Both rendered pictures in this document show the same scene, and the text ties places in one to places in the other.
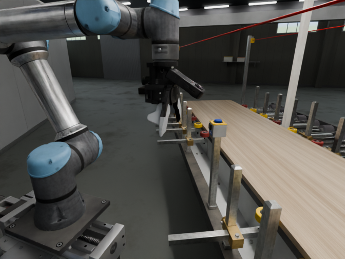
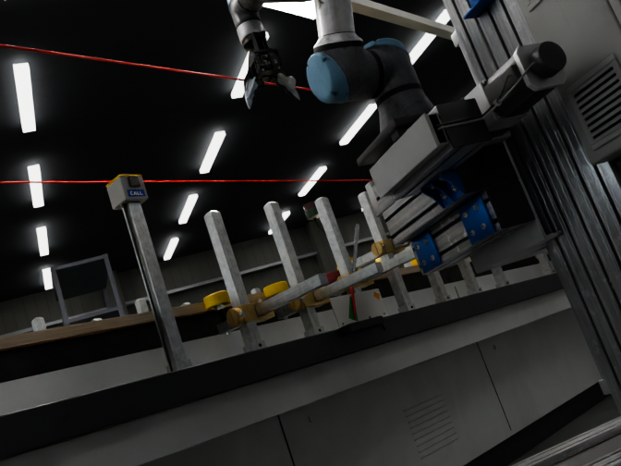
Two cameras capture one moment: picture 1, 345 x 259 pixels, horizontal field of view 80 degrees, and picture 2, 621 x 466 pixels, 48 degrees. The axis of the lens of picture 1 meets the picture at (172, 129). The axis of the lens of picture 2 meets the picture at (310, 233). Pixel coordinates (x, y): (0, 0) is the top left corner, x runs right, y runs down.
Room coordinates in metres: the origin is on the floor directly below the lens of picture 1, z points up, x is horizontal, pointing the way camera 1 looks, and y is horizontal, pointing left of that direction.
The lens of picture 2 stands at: (1.89, 1.31, 0.54)
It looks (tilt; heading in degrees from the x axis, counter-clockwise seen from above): 12 degrees up; 226
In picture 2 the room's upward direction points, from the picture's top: 19 degrees counter-clockwise
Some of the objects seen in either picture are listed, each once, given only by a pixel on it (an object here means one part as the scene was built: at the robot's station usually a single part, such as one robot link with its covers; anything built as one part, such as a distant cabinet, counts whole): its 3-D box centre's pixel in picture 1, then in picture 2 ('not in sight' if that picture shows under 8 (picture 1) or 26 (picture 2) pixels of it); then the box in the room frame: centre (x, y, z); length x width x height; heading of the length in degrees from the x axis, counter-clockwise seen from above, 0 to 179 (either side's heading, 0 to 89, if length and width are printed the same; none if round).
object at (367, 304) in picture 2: not in sight; (359, 307); (0.26, -0.29, 0.75); 0.26 x 0.01 x 0.10; 6
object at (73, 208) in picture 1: (58, 200); (406, 114); (0.56, 0.37, 1.09); 0.15 x 0.15 x 0.10
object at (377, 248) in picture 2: not in sight; (387, 247); (-0.03, -0.34, 0.94); 0.14 x 0.06 x 0.05; 6
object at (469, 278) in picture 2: not in sight; (458, 251); (-0.51, -0.40, 0.89); 0.04 x 0.04 x 0.48; 6
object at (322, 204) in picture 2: not in sight; (344, 263); (0.24, -0.31, 0.91); 0.04 x 0.04 x 0.48; 6
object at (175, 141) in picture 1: (182, 141); not in sight; (1.68, -0.09, 0.83); 0.44 x 0.03 x 0.04; 96
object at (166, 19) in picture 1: (164, 21); (244, 9); (0.61, 0.02, 1.61); 0.09 x 0.08 x 0.11; 77
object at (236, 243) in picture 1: (231, 230); (249, 313); (0.71, -0.26, 0.81); 0.14 x 0.06 x 0.05; 6
